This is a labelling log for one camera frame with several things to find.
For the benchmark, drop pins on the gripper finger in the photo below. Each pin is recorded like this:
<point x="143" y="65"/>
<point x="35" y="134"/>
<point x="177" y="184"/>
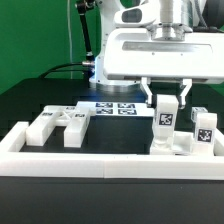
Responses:
<point x="185" y="86"/>
<point x="145" y="87"/>

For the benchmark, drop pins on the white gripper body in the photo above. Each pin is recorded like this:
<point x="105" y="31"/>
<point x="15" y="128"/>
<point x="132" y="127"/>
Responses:
<point x="156" y="40"/>

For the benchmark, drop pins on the small white chair part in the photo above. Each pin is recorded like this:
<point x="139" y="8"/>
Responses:
<point x="164" y="121"/>

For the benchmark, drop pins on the white chair seat block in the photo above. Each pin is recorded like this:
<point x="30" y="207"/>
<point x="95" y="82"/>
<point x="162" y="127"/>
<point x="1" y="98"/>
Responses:
<point x="182" y="143"/>

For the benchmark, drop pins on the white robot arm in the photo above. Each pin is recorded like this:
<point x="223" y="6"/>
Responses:
<point x="208" y="16"/>

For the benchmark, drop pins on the white tagged cube right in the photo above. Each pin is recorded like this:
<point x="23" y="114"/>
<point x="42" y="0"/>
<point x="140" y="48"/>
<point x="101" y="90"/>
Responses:
<point x="195" y="111"/>

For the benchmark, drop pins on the white marker base sheet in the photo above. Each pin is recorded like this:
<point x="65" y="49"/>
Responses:
<point x="117" y="109"/>

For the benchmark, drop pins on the white chair back frame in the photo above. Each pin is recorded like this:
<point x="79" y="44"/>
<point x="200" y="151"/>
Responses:
<point x="75" y="121"/>

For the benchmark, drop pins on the white U-shaped fence frame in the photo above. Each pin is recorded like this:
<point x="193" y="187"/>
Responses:
<point x="15" y="162"/>

